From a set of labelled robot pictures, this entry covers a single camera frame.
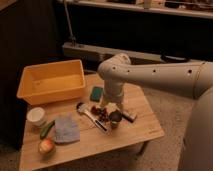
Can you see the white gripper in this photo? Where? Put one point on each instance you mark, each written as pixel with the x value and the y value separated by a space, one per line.
pixel 113 92

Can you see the green sponge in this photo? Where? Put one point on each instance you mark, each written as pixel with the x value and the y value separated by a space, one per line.
pixel 96 94

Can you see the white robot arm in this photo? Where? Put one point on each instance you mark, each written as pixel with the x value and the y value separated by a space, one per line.
pixel 190 79

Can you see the yellow plastic tray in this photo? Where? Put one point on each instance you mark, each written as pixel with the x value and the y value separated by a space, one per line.
pixel 52 82

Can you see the metal can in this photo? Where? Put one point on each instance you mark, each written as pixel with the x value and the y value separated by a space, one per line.
pixel 115 118

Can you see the dark grapes bunch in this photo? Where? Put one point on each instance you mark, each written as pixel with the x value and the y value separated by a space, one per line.
pixel 101 113

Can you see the black rectangular block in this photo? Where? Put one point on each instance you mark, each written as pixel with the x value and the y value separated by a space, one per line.
pixel 129 117

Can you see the small wooden table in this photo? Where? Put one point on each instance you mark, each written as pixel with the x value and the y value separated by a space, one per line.
pixel 92 141

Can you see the blue folded cloth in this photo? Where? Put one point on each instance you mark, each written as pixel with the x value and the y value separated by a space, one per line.
pixel 66 130

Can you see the grey low shelf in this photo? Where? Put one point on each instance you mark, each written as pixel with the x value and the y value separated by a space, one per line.
pixel 97 53

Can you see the black device on shelf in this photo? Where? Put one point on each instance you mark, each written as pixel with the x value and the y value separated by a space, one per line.
pixel 174 60

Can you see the green cucumber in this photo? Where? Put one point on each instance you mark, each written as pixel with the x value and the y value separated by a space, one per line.
pixel 45 130

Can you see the metal pole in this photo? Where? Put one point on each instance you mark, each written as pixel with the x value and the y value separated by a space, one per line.
pixel 71 37

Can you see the white cup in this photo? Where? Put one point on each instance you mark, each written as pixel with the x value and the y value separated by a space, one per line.
pixel 36 116

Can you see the red yellow apple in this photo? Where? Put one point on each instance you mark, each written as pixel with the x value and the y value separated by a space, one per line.
pixel 46 146

